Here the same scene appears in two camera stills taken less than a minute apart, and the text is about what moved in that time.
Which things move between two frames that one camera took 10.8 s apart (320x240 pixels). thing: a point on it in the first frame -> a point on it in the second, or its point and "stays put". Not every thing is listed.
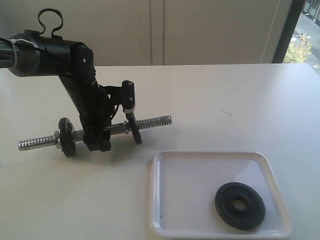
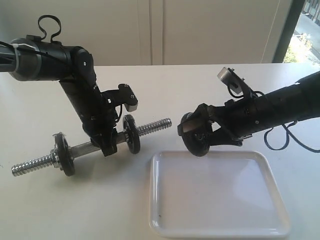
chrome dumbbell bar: [117, 128] -> [50, 161]
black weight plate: [249, 217] -> [198, 142]
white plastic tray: [183, 185] stays put
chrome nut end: [56, 139] -> [55, 158]
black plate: [66, 135] -> [65, 153]
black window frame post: [296, 7] stays put
